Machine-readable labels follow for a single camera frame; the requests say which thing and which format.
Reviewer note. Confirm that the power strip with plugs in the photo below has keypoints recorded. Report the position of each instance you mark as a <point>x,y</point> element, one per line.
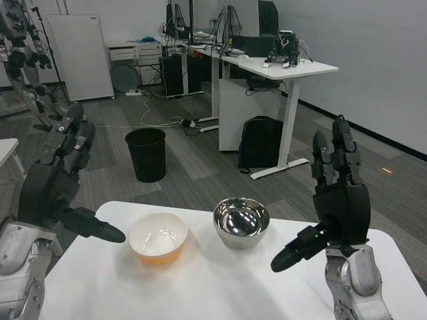
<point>191,123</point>

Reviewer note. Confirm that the black office chair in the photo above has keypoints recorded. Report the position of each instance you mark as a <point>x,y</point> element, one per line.
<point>268,16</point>

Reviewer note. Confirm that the grey round disc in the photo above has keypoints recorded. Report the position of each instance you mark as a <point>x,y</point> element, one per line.
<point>124,78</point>

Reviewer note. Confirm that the black waste bin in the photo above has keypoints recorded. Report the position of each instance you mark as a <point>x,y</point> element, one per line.
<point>146,155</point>

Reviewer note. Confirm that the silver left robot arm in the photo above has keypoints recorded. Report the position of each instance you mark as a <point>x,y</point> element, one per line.
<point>23,266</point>

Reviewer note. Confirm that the black laptop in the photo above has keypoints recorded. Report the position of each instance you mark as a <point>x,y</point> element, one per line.
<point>253,45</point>

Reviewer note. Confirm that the shiny steel bowl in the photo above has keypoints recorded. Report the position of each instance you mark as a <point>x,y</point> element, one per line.
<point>241,225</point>

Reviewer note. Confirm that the black tripod stand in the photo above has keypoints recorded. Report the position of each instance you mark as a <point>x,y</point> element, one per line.
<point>50,60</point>

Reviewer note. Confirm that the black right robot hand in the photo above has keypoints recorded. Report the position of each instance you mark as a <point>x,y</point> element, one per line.
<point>345,206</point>

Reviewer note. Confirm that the black computer tower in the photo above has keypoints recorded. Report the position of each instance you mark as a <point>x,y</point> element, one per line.
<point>171,76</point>

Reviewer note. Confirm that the white standing desk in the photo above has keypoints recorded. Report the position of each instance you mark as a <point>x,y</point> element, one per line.
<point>277,70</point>

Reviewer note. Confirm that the white drawer cabinet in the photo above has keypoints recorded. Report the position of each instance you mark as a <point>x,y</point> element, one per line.
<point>136,56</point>

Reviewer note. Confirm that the silver humanoid robot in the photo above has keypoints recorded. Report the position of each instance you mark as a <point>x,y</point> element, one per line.
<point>23,66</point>

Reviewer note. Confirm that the orange plastic bowl white inside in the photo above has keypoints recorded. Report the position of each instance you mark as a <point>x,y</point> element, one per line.
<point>158,238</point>

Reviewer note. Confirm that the white power strip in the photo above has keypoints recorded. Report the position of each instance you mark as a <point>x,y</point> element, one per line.
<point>132,92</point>

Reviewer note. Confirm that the small black desktop robot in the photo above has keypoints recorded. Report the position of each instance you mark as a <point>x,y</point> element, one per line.
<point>285,48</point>

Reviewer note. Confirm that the black monitor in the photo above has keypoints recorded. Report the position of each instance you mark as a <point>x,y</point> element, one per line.
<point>180,16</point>

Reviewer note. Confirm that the black backpack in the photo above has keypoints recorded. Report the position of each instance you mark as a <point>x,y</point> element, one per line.
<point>260,145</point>

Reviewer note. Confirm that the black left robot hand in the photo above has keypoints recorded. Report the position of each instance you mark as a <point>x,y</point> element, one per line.
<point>55,186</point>

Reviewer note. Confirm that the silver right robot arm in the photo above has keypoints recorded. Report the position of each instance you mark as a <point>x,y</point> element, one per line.
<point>358,283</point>

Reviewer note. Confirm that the white side table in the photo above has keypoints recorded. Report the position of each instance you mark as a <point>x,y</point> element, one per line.
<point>9,160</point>

